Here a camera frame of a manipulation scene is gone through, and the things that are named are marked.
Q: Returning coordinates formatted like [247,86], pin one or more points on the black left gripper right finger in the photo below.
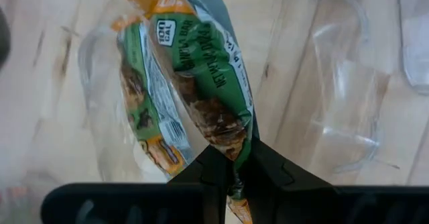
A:
[318,204]

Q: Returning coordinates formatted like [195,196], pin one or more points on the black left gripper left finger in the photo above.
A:
[134,204]

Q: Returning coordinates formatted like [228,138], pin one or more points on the green orange granola bar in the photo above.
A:
[201,49]
[144,93]

